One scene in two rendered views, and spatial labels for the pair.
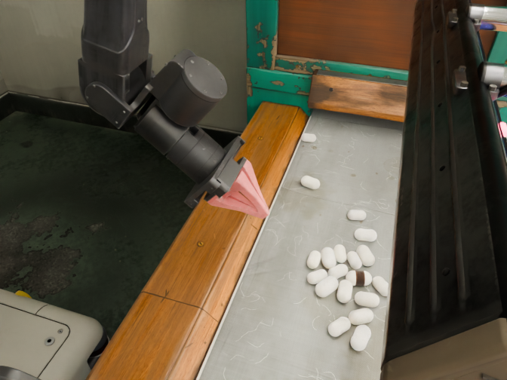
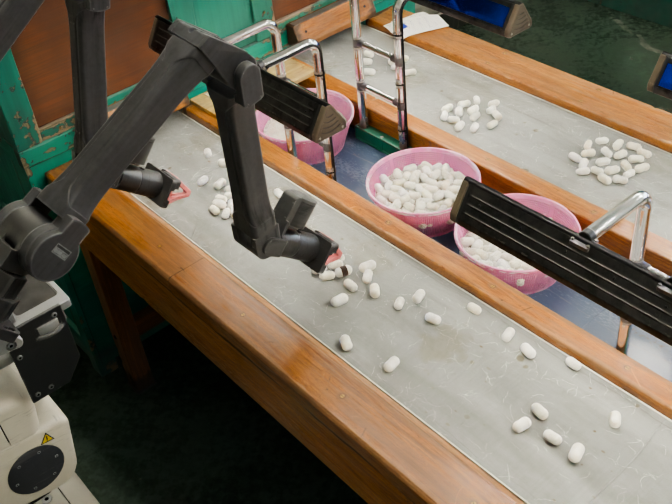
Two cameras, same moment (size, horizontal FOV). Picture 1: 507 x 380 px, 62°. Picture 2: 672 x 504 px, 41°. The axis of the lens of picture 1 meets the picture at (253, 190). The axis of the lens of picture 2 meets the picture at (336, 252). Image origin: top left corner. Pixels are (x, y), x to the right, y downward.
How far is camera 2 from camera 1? 155 cm
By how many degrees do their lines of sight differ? 41
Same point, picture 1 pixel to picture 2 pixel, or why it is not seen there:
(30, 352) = not seen: outside the picture
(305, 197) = not seen: hidden behind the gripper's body
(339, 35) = not seen: hidden behind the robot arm
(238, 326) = (223, 254)
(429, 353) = (317, 123)
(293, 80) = (61, 140)
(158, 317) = (193, 274)
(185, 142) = (145, 174)
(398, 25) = (114, 58)
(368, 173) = (175, 161)
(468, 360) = (323, 115)
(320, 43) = (67, 100)
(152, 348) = (210, 280)
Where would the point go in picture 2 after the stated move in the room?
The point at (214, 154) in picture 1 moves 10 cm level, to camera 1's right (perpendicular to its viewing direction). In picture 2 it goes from (157, 173) to (186, 149)
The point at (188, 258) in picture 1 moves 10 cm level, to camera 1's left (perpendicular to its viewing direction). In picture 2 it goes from (165, 253) to (135, 281)
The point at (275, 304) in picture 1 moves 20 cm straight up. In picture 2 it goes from (224, 236) to (208, 163)
